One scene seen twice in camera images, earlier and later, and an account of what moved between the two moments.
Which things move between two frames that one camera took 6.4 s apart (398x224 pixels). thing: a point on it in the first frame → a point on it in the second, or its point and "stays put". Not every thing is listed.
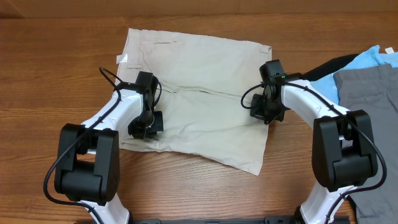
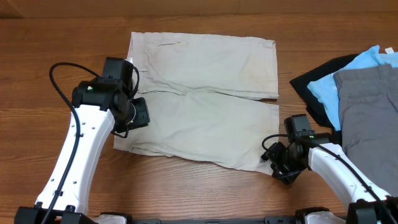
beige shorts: (207, 83) stays put
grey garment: (375, 89) stays put
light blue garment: (326, 84) stays put
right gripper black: (255, 111) → (271, 155)
